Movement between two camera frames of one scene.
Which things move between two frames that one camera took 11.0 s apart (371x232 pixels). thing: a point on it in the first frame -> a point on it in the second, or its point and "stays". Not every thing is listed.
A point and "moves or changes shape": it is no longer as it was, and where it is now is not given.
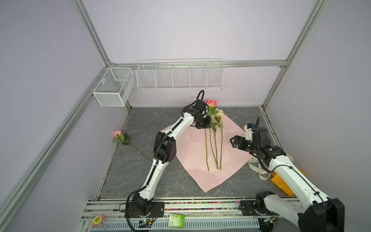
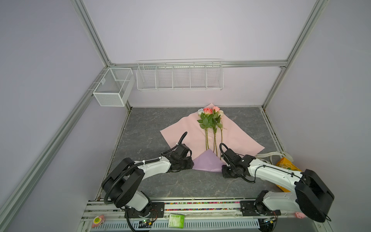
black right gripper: (237, 138) -> (224, 173)
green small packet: (176, 220) stays
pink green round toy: (98, 220) stays
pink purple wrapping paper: (210, 154) moves or changes shape
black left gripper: (207, 124) -> (189, 165)
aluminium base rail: (102, 209) stays
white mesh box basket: (115, 87) stays
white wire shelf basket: (203, 74) stays
